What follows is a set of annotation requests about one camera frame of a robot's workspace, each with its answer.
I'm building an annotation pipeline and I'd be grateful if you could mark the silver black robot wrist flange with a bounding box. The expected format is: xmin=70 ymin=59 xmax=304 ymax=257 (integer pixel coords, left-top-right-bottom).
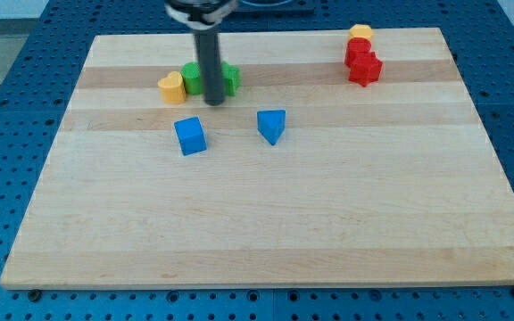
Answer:
xmin=164 ymin=0 xmax=238 ymax=28

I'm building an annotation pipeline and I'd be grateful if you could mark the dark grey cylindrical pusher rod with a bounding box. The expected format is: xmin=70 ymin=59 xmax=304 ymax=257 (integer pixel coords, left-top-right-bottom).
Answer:
xmin=194 ymin=24 xmax=225 ymax=106

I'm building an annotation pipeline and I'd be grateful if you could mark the yellow heart block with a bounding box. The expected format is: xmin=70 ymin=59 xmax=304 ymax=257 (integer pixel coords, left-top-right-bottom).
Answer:
xmin=157 ymin=71 xmax=187 ymax=104

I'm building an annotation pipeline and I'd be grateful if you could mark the green round block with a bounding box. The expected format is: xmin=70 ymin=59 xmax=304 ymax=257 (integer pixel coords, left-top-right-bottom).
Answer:
xmin=180 ymin=62 xmax=203 ymax=95

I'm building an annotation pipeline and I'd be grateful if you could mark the green star block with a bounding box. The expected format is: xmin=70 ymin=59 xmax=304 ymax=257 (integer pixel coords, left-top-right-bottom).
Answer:
xmin=221 ymin=62 xmax=241 ymax=96

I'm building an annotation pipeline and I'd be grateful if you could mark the blue cube block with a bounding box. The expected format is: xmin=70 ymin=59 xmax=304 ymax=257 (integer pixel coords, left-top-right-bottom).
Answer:
xmin=174 ymin=116 xmax=207 ymax=156

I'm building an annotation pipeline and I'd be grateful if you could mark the blue triangle block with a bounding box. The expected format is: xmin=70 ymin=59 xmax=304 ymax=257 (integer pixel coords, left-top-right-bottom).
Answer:
xmin=257 ymin=110 xmax=286 ymax=145

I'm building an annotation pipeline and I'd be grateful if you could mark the red round block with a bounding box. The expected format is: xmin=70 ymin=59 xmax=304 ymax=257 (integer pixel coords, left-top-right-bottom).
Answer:
xmin=344 ymin=37 xmax=371 ymax=67

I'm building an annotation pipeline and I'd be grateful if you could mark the yellow hexagon block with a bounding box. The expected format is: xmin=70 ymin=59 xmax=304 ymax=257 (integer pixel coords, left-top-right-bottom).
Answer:
xmin=348 ymin=24 xmax=374 ymax=42

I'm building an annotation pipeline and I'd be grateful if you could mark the red star block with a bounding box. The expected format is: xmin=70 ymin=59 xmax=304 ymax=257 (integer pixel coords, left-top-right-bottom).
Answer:
xmin=348 ymin=53 xmax=383 ymax=86

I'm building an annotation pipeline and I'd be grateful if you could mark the light wooden board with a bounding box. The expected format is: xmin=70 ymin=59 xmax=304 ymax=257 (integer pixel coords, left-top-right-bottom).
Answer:
xmin=0 ymin=28 xmax=514 ymax=290

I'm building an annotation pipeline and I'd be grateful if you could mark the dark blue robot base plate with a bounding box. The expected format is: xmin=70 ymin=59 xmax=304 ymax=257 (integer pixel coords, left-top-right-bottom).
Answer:
xmin=233 ymin=0 xmax=318 ymax=15

